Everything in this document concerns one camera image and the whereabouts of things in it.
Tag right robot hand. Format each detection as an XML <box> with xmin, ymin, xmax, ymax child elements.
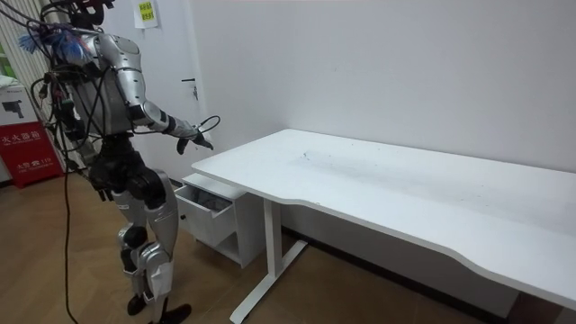
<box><xmin>175</xmin><ymin>129</ymin><xmax>215</xmax><ymax>157</ymax></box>

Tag open white drawer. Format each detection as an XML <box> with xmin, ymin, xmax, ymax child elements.
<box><xmin>174</xmin><ymin>183</ymin><xmax>239</xmax><ymax>248</ymax></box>

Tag robot legs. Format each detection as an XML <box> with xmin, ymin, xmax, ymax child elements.
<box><xmin>87</xmin><ymin>133</ymin><xmax>194</xmax><ymax>324</ymax></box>

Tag white drawer cabinet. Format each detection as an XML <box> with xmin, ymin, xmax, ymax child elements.
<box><xmin>174</xmin><ymin>172</ymin><xmax>267</xmax><ymax>270</ymax></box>

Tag robot body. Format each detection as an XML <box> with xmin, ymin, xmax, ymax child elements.
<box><xmin>29</xmin><ymin>0</ymin><xmax>149</xmax><ymax>141</ymax></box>

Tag white paper notice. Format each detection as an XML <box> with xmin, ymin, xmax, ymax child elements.
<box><xmin>131</xmin><ymin>0</ymin><xmax>160</xmax><ymax>31</ymax></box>

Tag red fire extinguisher box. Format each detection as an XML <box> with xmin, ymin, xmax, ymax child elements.
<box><xmin>0</xmin><ymin>120</ymin><xmax>66</xmax><ymax>190</ymax></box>

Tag white cardboard box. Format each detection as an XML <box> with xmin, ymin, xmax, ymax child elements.
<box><xmin>0</xmin><ymin>82</ymin><xmax>40</xmax><ymax>128</ymax></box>

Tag white desk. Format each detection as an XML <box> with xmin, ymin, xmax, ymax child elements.
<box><xmin>191</xmin><ymin>128</ymin><xmax>576</xmax><ymax>324</ymax></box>

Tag white vertical blinds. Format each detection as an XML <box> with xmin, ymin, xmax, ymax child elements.
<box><xmin>0</xmin><ymin>0</ymin><xmax>58</xmax><ymax>123</ymax></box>

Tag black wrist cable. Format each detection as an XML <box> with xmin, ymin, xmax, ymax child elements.
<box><xmin>192</xmin><ymin>114</ymin><xmax>222</xmax><ymax>135</ymax></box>

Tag black door handle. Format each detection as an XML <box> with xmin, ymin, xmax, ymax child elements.
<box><xmin>181</xmin><ymin>77</ymin><xmax>200</xmax><ymax>102</ymax></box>

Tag black floor cable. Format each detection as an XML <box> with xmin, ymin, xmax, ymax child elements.
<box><xmin>55</xmin><ymin>120</ymin><xmax>82</xmax><ymax>324</ymax></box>

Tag cable bundle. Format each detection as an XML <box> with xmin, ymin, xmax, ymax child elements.
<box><xmin>0</xmin><ymin>0</ymin><xmax>94</xmax><ymax>65</ymax></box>

